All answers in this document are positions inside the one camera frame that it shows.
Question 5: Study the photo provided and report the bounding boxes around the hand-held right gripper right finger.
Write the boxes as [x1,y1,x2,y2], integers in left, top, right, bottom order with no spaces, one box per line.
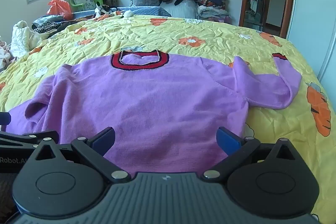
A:
[203,127,300,184]

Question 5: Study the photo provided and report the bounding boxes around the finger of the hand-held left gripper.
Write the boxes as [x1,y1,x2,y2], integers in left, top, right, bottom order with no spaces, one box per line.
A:
[0,112,12,125]
[0,131,60,147]

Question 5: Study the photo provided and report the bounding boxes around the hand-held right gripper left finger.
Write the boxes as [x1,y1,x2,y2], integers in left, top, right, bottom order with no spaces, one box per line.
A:
[34,127,131,184]

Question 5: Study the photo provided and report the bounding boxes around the purple sweater with red collar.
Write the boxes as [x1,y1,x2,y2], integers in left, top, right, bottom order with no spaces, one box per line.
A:
[5,49,303,177]

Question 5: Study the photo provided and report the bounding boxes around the dark striped clothes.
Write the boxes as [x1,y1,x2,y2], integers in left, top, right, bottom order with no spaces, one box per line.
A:
[31,15,79,33]

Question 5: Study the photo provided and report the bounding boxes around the pile of folded clothes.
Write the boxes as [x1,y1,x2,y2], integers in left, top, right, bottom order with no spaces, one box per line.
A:
[196,0,232,24]

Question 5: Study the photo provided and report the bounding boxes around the white quilted cloth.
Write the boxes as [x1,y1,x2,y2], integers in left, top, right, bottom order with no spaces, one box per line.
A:
[10,20,48,57]

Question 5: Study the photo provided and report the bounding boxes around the yellow carrot print bedsheet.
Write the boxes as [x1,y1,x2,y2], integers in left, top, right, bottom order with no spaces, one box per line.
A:
[0,14,336,219]

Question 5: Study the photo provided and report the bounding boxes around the orange plastic bag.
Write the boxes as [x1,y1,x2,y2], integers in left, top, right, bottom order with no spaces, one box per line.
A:
[47,0,73,20]

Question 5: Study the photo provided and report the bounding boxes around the blue quilted bed cover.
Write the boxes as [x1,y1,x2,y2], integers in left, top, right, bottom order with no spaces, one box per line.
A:
[71,6,172,19]

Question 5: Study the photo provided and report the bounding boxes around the green plastic stool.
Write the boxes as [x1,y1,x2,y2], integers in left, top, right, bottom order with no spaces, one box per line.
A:
[70,0,103,12]

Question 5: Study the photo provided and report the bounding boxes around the light grey bundle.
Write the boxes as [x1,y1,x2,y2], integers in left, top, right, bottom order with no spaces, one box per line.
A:
[160,0,200,20]

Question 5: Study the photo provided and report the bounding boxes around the white wardrobe with flower stickers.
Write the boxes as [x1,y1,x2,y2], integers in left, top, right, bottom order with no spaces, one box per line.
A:
[286,0,336,83]

